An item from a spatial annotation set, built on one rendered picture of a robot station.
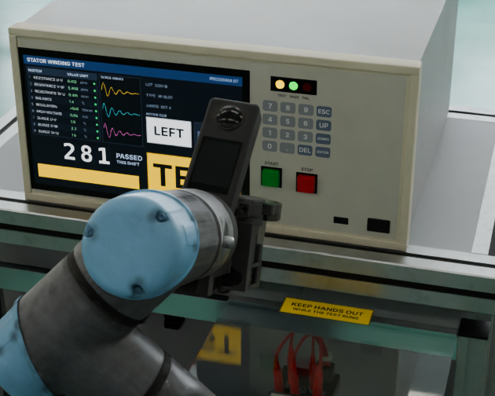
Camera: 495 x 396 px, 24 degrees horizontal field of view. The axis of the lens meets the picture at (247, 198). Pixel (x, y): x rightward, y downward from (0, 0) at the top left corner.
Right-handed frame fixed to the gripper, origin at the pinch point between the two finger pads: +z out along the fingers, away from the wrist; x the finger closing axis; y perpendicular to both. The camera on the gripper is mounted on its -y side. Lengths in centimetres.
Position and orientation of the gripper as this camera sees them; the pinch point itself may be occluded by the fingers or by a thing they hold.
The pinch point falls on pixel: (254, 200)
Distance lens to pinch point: 113.6
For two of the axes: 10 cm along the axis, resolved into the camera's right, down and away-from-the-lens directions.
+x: 9.6, 1.2, -2.4
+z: 2.5, -0.3, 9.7
